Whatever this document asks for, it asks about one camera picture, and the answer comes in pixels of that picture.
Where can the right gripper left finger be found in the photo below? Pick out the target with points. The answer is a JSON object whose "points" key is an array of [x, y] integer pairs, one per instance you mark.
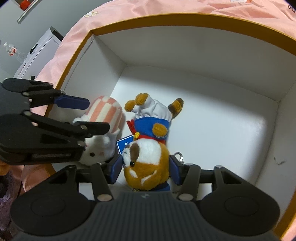
{"points": [[103, 175]]}

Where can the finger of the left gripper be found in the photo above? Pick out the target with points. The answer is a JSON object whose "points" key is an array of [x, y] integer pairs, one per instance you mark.
{"points": [[79, 130], [60, 98]]}

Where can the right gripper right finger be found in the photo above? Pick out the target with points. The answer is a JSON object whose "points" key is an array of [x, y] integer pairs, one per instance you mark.
{"points": [[186, 176]]}

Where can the white appliance box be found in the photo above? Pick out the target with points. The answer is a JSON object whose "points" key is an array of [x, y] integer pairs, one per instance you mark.
{"points": [[40, 54]]}

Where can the pink printed duvet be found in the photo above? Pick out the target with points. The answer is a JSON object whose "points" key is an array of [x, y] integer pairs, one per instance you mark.
{"points": [[115, 18]]}

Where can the left hand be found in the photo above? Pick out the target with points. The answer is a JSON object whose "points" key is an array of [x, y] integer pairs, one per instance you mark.
{"points": [[4, 168]]}

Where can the brown white bear plush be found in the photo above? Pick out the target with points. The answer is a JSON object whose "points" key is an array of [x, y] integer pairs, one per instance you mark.
{"points": [[146, 158]]}

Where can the clear water bottle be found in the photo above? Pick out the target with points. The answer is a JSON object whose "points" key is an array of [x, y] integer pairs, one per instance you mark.
{"points": [[15, 52]]}

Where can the orange white cardboard box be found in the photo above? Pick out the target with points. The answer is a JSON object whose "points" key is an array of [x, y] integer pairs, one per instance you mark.
{"points": [[185, 81]]}

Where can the blue hang tag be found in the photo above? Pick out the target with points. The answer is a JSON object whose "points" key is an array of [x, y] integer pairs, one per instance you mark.
{"points": [[123, 142]]}

